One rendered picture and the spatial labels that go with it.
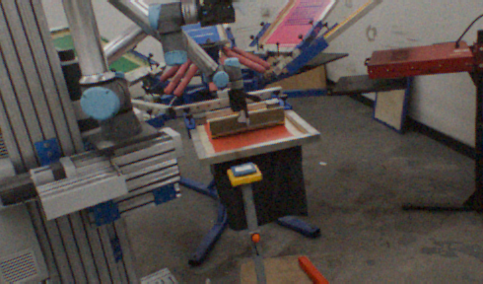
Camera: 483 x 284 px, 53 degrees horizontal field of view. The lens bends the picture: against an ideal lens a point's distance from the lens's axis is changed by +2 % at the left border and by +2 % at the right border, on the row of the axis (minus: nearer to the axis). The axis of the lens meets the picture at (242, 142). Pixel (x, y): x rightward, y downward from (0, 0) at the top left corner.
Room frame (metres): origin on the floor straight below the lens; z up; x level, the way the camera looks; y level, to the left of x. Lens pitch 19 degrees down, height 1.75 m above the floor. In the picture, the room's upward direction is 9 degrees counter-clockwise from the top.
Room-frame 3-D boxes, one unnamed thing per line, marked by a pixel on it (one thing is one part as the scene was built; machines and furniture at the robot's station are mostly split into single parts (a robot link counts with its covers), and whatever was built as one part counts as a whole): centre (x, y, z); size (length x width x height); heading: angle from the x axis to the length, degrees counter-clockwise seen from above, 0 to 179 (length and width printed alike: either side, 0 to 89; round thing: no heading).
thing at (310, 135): (2.48, -0.02, 0.97); 0.79 x 0.58 x 0.04; 8
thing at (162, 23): (1.59, 0.17, 1.65); 0.11 x 0.08 x 0.09; 90
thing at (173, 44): (1.61, 0.17, 1.56); 0.11 x 0.08 x 0.11; 0
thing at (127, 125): (1.72, 0.44, 1.31); 0.15 x 0.15 x 0.10
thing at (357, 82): (3.27, -0.50, 0.91); 1.34 x 0.40 x 0.08; 68
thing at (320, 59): (3.93, -0.40, 0.91); 1.34 x 0.40 x 0.08; 128
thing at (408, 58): (2.99, -1.19, 1.06); 0.61 x 0.46 x 0.12; 68
